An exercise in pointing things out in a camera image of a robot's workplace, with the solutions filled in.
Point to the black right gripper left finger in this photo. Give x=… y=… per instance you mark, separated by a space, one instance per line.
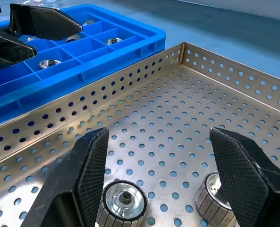
x=66 y=189

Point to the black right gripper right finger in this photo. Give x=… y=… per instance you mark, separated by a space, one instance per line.
x=253 y=189

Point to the blue plastic compartment tray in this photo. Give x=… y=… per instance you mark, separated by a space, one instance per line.
x=144 y=35

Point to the perforated metal tray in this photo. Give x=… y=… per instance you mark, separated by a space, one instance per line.
x=158 y=132

